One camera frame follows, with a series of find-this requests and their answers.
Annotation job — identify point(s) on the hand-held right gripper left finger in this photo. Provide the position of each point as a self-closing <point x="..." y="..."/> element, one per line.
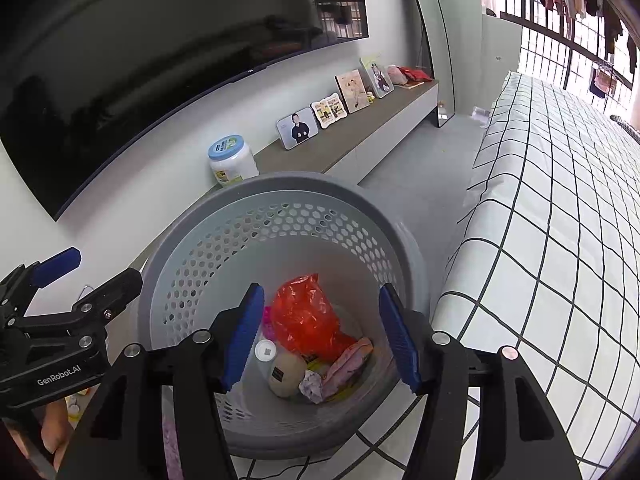
<point x="245" y="335"/>

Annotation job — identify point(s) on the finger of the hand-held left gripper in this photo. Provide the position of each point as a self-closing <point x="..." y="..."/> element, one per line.
<point x="55" y="265"/>
<point x="105" y="295"/>

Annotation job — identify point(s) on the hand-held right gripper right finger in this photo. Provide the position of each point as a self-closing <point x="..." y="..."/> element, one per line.
<point x="397" y="340"/>

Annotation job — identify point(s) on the white round bottle cap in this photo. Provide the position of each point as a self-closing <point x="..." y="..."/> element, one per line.
<point x="265" y="350"/>

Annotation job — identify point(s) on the pink snack packet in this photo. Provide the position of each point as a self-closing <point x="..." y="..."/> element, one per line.
<point x="347" y="365"/>

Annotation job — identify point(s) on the beige round plush ball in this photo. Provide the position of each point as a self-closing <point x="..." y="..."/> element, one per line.
<point x="287" y="375"/>

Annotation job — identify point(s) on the red plastic bag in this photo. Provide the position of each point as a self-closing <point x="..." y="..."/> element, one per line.
<point x="310" y="320"/>

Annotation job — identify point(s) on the silver wrapper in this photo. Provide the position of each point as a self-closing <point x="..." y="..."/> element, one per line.
<point x="312" y="387"/>

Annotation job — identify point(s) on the grey perforated plastic basket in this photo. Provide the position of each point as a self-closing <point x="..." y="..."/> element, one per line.
<point x="300" y="200"/>

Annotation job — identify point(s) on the person's left hand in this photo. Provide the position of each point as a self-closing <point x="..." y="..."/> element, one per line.
<point x="55" y="425"/>

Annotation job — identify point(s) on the patterned purple cloth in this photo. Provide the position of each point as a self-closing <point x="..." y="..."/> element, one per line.
<point x="172" y="445"/>

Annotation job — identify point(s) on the white jar with blue lid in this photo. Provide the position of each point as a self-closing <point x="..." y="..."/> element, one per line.
<point x="230" y="160"/>

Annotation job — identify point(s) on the row of photo frames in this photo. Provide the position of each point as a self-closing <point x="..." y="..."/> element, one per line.
<point x="350" y="145"/>

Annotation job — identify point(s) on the black curved television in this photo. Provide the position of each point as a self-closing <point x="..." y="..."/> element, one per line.
<point x="150" y="60"/>

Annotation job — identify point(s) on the clear plastic bag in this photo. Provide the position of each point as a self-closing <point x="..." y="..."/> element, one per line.
<point x="480" y="114"/>

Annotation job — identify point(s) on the red cloth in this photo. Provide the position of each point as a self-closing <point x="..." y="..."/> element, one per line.
<point x="417" y="75"/>

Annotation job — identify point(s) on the grey cabinet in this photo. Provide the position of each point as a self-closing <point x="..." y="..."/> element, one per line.
<point x="500" y="60"/>

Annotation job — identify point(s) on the leaning standing mirror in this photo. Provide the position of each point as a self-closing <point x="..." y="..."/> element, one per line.
<point x="435" y="35"/>

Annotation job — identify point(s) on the houndstooth blanket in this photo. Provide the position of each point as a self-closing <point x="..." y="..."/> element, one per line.
<point x="625" y="126"/>

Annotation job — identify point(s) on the small hanging drying rack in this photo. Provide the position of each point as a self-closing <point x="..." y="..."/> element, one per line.
<point x="602" y="80"/>

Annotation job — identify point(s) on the window security grille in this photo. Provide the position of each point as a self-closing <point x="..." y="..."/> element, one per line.
<point x="550" y="45"/>

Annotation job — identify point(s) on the portrait photo frame dark suit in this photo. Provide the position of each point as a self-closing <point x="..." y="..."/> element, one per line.
<point x="297" y="130"/>

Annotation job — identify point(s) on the scalloped yellow photo frame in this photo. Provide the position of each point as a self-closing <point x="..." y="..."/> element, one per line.
<point x="327" y="111"/>

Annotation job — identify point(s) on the beige cartoon photo frame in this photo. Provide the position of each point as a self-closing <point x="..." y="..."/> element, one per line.
<point x="352" y="90"/>

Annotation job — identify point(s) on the photo frame with dark figure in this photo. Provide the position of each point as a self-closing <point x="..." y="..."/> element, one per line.
<point x="377" y="77"/>

